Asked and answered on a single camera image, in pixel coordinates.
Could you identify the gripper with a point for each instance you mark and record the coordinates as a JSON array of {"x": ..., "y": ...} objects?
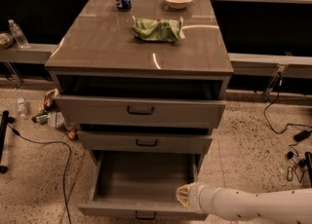
[{"x": 194, "y": 196}]

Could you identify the grey bottom drawer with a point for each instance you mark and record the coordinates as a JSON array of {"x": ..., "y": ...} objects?
[{"x": 141, "y": 185}]

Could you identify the grey drawer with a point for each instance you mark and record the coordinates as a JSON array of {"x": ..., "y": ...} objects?
[
  {"x": 144, "y": 112},
  {"x": 144, "y": 142},
  {"x": 141, "y": 185}
]

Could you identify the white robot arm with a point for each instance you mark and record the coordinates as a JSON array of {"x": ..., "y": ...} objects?
[{"x": 285, "y": 207}]

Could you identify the grey middle drawer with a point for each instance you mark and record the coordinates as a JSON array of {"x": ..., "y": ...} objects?
[{"x": 144, "y": 142}]

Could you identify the grey drawer cabinet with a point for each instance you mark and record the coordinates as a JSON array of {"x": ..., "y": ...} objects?
[{"x": 100, "y": 56}]

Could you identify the grey top drawer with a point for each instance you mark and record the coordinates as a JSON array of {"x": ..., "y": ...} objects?
[{"x": 144, "y": 112}]

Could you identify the small orange item on floor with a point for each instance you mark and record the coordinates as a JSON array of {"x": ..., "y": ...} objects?
[{"x": 72, "y": 135}]

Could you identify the black stand right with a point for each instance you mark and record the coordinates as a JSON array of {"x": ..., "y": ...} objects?
[{"x": 300, "y": 169}]

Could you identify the black stand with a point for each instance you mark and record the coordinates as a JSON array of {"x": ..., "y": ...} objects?
[
  {"x": 300, "y": 169},
  {"x": 6, "y": 119}
]

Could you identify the white mesh item on floor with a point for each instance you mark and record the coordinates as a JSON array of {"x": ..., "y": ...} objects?
[{"x": 56, "y": 121}]

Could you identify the green can on floor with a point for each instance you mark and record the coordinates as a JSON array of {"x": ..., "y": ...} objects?
[{"x": 41, "y": 118}]

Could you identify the crumpled snack bag on floor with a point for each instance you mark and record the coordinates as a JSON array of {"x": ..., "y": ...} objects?
[{"x": 49, "y": 101}]

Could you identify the green chip bag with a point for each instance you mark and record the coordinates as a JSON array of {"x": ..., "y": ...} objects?
[{"x": 158, "y": 30}]

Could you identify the water bottle on floor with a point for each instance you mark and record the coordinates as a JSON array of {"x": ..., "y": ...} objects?
[{"x": 22, "y": 106}]

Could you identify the black stand left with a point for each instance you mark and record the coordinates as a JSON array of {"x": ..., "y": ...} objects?
[{"x": 6, "y": 119}]

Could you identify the clear water bottle on ledge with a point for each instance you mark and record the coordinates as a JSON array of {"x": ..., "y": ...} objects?
[{"x": 18, "y": 34}]

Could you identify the small bowl on ledge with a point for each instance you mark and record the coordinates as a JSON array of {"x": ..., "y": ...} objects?
[{"x": 6, "y": 40}]

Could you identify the black power adapter with cable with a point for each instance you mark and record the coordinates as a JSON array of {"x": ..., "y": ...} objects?
[{"x": 297, "y": 137}]

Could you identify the metal ledge bracket right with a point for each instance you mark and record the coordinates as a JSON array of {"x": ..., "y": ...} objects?
[{"x": 275, "y": 79}]

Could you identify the metal ledge bracket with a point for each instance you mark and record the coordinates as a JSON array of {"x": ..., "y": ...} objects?
[
  {"x": 275, "y": 79},
  {"x": 15, "y": 74}
]

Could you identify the metal ledge bracket left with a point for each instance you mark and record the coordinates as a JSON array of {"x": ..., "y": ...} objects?
[{"x": 15, "y": 74}]

